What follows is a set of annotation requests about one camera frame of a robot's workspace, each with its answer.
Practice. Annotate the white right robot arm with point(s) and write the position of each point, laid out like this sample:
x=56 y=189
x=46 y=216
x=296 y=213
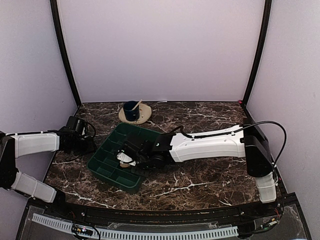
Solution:
x=245 y=140

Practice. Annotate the small circuit board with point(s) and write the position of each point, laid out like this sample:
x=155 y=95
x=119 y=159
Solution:
x=81 y=230

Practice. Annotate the black left frame post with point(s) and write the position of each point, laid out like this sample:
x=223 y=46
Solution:
x=63 y=52

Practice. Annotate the green plastic divided tray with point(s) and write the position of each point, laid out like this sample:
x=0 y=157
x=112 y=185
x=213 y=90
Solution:
x=105 y=166

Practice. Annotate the dark blue cup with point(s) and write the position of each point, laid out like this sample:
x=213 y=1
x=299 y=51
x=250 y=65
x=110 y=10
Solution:
x=131 y=116

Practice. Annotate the wooden stick in cup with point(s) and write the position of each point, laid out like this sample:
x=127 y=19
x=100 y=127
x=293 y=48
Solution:
x=137 y=104

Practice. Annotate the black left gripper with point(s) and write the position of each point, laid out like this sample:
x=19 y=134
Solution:
x=91 y=147

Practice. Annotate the black front rail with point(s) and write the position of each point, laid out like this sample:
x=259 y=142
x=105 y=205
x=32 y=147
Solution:
x=100 y=216

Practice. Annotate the black frame post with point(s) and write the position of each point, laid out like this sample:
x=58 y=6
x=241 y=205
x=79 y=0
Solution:
x=63 y=52
x=258 y=52

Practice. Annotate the white slotted cable duct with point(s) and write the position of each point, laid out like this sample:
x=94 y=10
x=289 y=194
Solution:
x=122 y=231

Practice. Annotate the striped brown red sock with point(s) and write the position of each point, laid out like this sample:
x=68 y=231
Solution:
x=124 y=165

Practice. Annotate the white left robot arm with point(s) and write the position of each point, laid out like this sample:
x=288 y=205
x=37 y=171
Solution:
x=16 y=145

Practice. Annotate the black right frame post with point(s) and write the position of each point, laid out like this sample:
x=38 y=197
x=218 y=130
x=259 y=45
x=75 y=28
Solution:
x=258 y=52

